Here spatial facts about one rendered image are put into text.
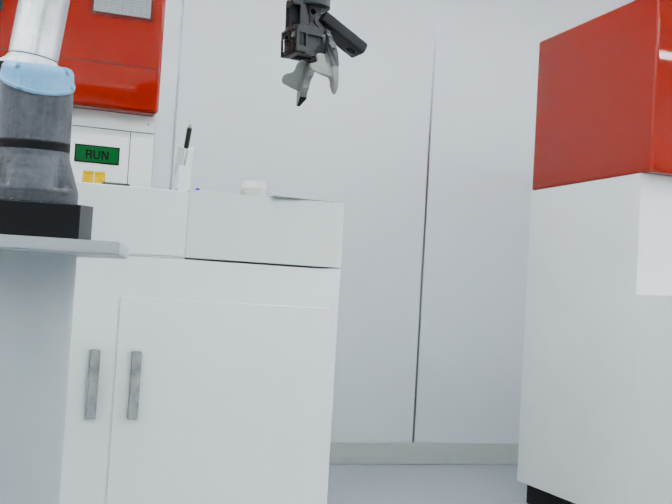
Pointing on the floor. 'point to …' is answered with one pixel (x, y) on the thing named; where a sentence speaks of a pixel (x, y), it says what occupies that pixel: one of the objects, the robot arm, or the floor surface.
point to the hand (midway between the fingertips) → (318, 101)
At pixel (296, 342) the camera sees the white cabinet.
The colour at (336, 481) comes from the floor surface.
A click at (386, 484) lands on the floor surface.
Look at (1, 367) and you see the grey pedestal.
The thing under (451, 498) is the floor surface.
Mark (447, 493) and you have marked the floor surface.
